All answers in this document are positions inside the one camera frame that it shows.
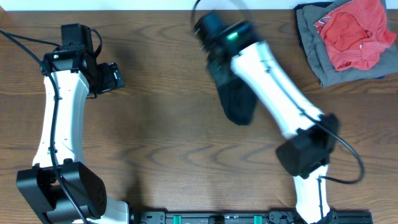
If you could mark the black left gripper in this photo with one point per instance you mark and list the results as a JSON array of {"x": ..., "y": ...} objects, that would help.
[{"x": 113, "y": 78}]

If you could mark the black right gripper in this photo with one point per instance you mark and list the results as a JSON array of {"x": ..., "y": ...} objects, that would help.
[{"x": 222, "y": 76}]

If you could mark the black t-shirt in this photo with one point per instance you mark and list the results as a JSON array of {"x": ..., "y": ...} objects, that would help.
[{"x": 237, "y": 99}]

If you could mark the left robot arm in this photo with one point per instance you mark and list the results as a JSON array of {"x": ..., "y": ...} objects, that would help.
[{"x": 59, "y": 187}]

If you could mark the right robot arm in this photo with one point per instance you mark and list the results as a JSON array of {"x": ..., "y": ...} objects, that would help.
[{"x": 306, "y": 153}]

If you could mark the crumpled red shirt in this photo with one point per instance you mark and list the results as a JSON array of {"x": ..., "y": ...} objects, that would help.
[{"x": 355, "y": 34}]

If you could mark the folded grey garment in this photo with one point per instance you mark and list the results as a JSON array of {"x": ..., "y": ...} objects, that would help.
[{"x": 323, "y": 69}]

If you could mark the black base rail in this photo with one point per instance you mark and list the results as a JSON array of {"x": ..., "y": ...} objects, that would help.
[{"x": 273, "y": 217}]

